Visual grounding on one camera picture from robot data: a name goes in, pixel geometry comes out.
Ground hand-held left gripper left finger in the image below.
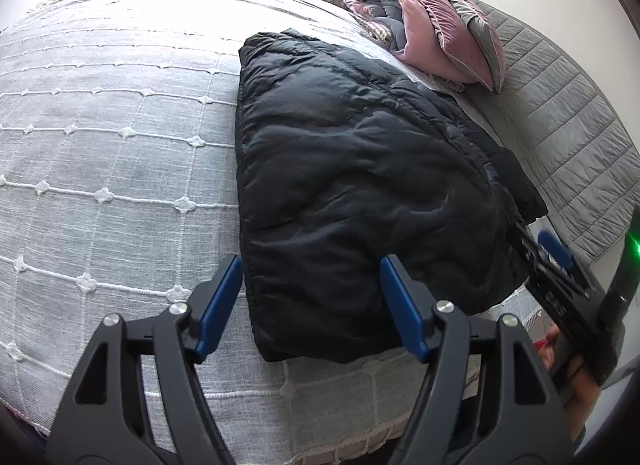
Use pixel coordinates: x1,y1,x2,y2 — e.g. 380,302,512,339
45,254,245,465

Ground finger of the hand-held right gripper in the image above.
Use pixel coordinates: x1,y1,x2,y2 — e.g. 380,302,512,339
536,229,597,297
515,222,576,296

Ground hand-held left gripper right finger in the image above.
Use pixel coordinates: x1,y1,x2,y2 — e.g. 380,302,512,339
379,254,574,465

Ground black puffer jacket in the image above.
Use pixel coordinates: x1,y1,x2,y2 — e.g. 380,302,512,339
236,29,550,363

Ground person's right hand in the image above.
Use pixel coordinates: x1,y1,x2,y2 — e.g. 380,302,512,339
542,326,602,443

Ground grey quilted mat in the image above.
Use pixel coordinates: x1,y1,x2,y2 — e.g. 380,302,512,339
450,0,640,266

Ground grey bedspread with white grid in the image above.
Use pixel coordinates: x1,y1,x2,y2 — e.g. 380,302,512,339
0,0,543,453

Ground grey velvet pillow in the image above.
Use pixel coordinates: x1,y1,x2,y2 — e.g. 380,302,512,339
432,0,507,94

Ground pink velvet pillow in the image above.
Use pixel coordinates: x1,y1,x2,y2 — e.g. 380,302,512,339
394,0,496,87

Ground folded pink and grey blanket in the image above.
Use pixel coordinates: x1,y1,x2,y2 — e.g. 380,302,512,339
344,0,466,93

